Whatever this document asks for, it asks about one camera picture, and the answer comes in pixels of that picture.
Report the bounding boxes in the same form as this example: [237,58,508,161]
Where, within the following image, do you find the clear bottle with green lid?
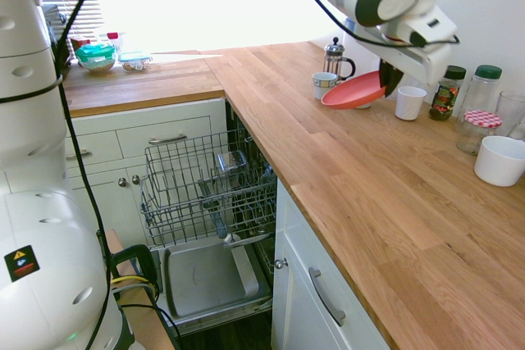
[458,64,504,122]

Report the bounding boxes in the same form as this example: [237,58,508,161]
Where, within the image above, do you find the flat glass container teal lid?
[118,51,153,74]

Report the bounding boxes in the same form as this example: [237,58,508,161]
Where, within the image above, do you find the clear drinking glass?
[494,90,525,141]

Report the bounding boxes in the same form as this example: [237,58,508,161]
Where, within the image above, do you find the grey wire dishwasher rack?
[139,128,279,249]

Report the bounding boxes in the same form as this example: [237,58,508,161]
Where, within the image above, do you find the red box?
[69,36,92,54]

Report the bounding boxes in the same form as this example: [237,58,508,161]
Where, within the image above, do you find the black base cables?
[117,302,182,350]

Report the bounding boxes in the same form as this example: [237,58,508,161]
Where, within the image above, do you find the coffee jar with black lid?
[428,65,468,123]

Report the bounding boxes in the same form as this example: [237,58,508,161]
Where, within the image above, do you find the white ceramic bowl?
[473,134,525,188]

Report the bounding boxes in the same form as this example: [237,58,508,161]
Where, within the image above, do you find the clear glass container in rack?
[216,149,249,175]

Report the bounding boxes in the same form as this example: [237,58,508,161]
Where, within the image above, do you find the coral red plate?
[320,70,389,111]

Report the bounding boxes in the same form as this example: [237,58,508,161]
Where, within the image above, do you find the small patterned paper cup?
[312,71,339,102]

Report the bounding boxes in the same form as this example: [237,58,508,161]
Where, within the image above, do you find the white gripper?
[353,4,460,99]

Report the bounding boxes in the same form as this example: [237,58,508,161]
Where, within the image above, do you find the food container teal lid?
[74,43,116,77]

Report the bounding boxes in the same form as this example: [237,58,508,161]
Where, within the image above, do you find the black clamp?
[106,243,160,302]

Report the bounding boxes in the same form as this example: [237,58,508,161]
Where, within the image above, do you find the white base cabinet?
[269,177,395,350]
[64,97,229,247]

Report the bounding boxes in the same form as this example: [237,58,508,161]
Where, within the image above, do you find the glass jar red checkered lid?
[455,109,504,157]

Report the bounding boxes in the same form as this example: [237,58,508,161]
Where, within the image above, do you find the bottle with red cap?
[106,30,126,54]

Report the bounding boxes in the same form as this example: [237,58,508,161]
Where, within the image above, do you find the steel dishwasher door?
[157,238,275,329]

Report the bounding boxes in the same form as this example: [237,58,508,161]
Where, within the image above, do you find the white ribbed cup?
[394,85,428,121]

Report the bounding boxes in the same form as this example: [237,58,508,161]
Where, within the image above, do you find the glass and steel French press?
[322,36,358,81]

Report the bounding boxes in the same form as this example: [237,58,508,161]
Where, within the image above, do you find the grey cable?
[112,281,158,297]

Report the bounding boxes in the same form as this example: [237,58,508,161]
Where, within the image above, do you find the yellow cable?
[111,275,149,286]

